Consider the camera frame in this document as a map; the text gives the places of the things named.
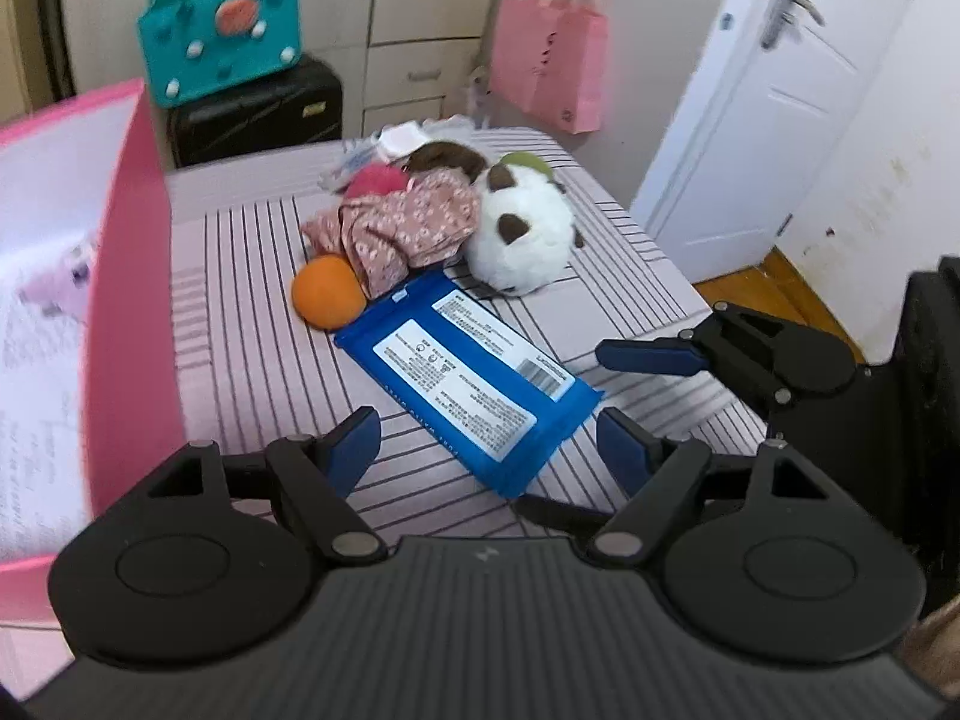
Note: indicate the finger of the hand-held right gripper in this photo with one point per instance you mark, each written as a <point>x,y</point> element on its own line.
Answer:
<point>645,356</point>
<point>555,514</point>

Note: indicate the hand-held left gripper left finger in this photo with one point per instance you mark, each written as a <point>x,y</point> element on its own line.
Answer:
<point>352,442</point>

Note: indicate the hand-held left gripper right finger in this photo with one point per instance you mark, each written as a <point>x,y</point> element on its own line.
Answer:
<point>622,450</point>

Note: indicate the blue wet wipes pack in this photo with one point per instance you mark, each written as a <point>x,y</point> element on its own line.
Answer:
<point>465,360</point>

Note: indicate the orange plush ball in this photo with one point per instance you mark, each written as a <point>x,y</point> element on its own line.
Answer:
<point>322,292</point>

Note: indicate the white panda plush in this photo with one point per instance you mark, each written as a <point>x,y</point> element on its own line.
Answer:
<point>517,240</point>

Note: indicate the pink knitted item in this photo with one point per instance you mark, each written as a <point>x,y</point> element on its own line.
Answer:
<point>405,225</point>

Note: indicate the pink cardboard box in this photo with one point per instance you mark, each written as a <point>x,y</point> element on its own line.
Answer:
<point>127,315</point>

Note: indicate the pink pompom plush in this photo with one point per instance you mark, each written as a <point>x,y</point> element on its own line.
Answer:
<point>375,180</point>

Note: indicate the small printed plastic packet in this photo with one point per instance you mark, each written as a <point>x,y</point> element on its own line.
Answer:
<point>349,165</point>

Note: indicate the brown furry plush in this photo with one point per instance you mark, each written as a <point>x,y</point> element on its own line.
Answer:
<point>450,156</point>

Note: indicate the white mesh bath pouf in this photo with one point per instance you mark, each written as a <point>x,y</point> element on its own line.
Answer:
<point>401,139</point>

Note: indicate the white door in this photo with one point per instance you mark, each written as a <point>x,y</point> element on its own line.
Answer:
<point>750,127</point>

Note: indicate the pink paper bag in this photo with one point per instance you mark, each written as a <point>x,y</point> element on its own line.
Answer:
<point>547,67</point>

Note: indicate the black suitcase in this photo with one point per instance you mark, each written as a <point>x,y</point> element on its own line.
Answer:
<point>255,120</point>

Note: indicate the beige wardrobe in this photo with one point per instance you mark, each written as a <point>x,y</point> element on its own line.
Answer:
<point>420,15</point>

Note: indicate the teal felt tote bag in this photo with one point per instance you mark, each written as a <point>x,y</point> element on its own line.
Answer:
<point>217,52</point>

